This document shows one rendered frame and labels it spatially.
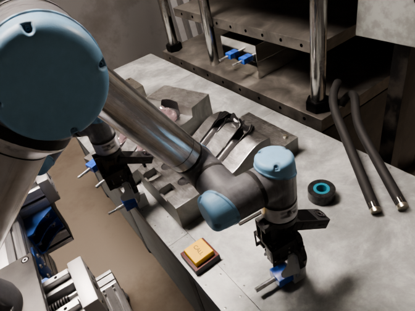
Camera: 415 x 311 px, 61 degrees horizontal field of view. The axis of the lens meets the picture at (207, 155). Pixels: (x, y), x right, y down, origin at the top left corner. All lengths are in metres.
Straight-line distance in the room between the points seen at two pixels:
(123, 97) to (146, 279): 1.56
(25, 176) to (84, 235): 1.99
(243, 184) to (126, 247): 1.65
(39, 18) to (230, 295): 0.76
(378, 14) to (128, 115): 1.00
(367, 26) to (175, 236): 0.95
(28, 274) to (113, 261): 1.36
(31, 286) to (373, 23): 1.25
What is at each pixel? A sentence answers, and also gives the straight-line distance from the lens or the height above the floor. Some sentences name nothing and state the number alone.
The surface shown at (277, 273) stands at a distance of 0.92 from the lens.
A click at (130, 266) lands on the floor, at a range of 2.13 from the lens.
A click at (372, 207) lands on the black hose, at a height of 0.83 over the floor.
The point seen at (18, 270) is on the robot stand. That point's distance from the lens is 0.89.
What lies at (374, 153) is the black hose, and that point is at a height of 0.86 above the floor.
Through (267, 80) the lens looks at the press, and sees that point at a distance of 1.80.
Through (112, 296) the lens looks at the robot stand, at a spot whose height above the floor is 0.23.
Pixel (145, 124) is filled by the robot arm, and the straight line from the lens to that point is 0.60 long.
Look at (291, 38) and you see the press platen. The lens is 1.57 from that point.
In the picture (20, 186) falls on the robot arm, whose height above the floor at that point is 1.38.
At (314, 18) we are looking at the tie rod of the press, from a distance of 1.36.
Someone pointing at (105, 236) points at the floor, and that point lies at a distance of 2.35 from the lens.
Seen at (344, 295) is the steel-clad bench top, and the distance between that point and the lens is 0.94.
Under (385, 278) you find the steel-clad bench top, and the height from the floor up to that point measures 0.80.
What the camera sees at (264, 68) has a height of 0.83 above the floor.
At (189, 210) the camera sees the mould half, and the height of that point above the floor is 0.85.
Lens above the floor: 1.62
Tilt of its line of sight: 38 degrees down
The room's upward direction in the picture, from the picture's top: 14 degrees counter-clockwise
